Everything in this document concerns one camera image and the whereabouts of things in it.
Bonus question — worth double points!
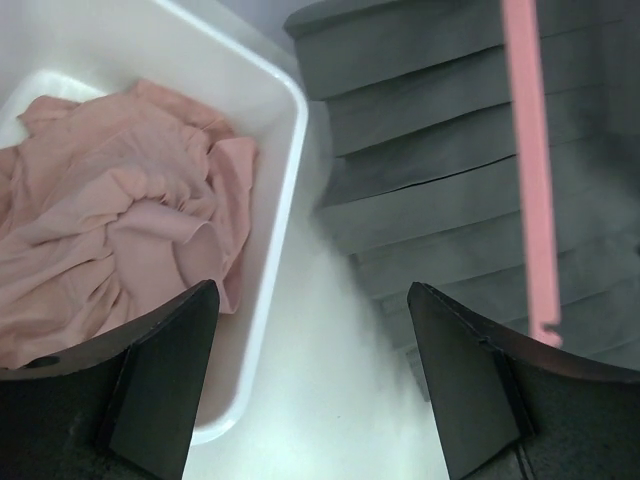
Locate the pink ruffled skirt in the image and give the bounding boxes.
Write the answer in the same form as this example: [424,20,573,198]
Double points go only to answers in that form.
[1,80,258,369]

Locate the pink plastic hanger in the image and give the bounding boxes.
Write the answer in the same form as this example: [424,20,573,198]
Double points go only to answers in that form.
[501,0,562,348]

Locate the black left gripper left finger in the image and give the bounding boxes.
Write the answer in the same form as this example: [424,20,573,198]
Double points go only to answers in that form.
[1,280,219,479]

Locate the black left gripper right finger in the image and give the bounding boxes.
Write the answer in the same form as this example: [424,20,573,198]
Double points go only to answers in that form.
[407,283,639,479]

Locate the white plastic basket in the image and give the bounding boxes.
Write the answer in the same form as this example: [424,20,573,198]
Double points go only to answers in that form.
[1,1,308,445]

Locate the grey pleated skirt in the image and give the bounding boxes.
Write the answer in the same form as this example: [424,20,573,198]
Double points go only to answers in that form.
[284,1,639,383]

